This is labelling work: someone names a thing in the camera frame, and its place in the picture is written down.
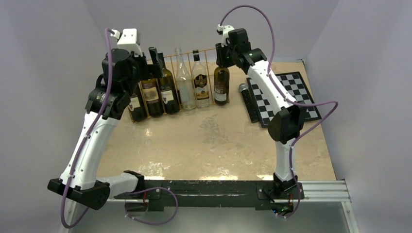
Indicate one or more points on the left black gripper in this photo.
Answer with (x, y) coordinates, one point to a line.
(150, 71)

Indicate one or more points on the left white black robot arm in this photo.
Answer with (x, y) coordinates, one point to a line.
(104, 109)

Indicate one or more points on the dark bottle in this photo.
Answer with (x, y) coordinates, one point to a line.
(168, 92)
(136, 106)

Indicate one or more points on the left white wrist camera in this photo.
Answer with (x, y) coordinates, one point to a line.
(129, 40)

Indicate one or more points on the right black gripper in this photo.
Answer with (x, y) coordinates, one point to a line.
(221, 60)

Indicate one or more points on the green bottle silver cap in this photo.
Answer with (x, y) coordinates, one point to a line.
(151, 95)

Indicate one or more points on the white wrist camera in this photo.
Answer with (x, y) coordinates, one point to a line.
(224, 30)
(129, 40)

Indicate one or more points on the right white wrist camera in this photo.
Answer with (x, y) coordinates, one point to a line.
(224, 30)

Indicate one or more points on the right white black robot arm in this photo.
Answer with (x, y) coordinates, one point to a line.
(287, 123)

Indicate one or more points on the black mounting base bar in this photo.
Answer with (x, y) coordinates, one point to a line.
(260, 195)

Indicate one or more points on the clear square liquor bottle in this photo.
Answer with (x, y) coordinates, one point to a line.
(201, 87)

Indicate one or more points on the clear round glass bottle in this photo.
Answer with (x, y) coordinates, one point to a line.
(184, 83)

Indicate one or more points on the gold wire wine rack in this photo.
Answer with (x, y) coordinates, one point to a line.
(171, 64)

